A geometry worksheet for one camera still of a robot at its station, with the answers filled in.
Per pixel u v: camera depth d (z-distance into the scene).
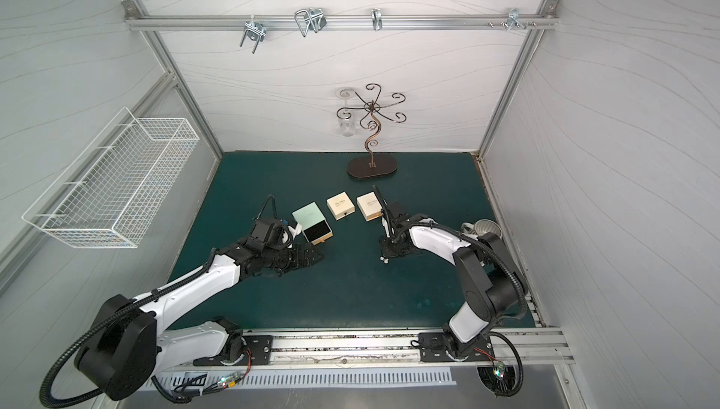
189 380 0.72
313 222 0.94
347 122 1.02
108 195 0.68
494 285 0.46
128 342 0.40
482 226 0.95
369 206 1.01
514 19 0.77
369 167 1.15
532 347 0.76
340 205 1.01
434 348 0.73
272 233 0.68
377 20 0.78
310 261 0.74
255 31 0.78
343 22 0.80
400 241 0.66
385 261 0.90
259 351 0.74
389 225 0.73
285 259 0.73
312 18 0.76
